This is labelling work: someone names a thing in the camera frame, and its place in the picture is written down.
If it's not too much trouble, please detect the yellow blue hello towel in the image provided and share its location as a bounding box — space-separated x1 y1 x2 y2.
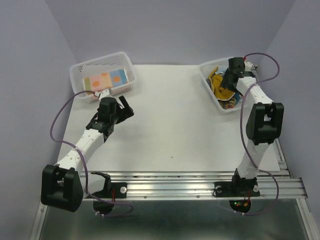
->
206 66 241 104

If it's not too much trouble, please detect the orange plush towel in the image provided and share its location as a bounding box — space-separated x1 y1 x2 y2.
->
83 68 129 92

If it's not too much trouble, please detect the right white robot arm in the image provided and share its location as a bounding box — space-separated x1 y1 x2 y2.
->
214 57 284 198

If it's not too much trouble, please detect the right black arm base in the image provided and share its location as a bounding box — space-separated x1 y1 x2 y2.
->
213 181 261 198

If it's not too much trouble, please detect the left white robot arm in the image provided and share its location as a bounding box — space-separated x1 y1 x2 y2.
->
40 96 134 212

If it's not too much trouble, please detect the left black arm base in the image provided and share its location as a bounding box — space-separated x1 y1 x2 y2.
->
88 171 128 200

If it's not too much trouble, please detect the light blue colourful towel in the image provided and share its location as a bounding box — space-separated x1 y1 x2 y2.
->
213 72 243 110

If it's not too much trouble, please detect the right white plastic basket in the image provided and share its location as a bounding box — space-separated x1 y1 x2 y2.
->
199 56 265 116

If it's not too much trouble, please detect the white plastic basket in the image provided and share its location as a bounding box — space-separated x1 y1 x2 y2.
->
199 56 265 116
69 52 137 103

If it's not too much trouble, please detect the left white plastic basket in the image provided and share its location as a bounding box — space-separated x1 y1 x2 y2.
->
69 52 137 103

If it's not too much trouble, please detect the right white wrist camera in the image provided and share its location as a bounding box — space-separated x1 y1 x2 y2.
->
244 60 258 72

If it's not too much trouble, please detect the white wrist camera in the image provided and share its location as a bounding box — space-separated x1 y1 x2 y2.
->
244 60 258 72
93 88 112 100

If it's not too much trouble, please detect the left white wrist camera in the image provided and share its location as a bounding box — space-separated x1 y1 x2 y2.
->
93 88 112 100

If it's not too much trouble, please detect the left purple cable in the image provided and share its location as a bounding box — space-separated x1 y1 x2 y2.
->
49 90 133 218

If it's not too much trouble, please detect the right aluminium side rail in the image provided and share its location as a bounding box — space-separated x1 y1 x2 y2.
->
249 64 291 176

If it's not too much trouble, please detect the aluminium mounting rail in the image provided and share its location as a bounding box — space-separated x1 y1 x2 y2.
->
79 170 308 201

